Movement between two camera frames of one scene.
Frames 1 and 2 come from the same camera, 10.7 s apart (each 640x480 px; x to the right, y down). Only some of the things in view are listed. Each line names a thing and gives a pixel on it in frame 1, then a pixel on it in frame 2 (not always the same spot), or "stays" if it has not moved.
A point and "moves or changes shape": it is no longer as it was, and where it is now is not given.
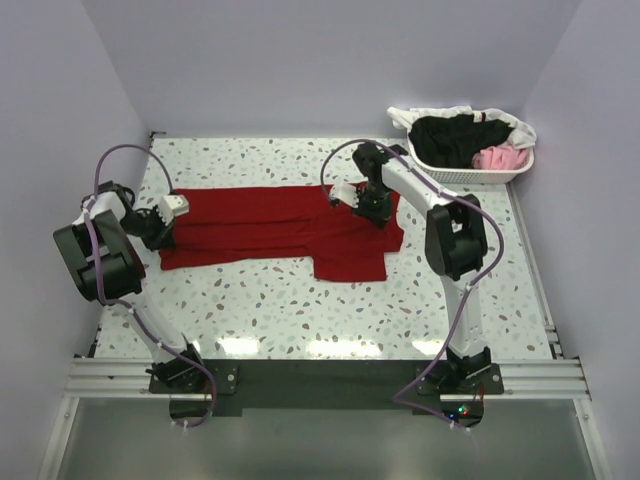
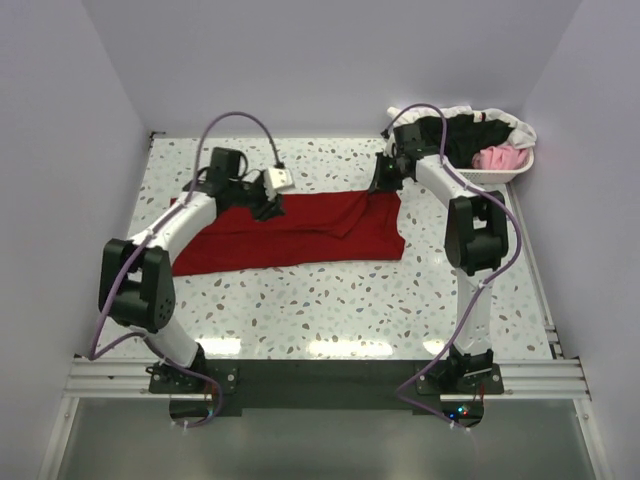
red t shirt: x=346 y=243 moves or changes shape
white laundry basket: x=470 y=175 stays
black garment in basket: x=448 y=140 stays
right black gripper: x=380 y=216 to x=380 y=183
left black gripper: x=164 y=238 to x=267 y=208
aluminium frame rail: x=129 y=380 stays
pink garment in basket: x=500 y=158 stays
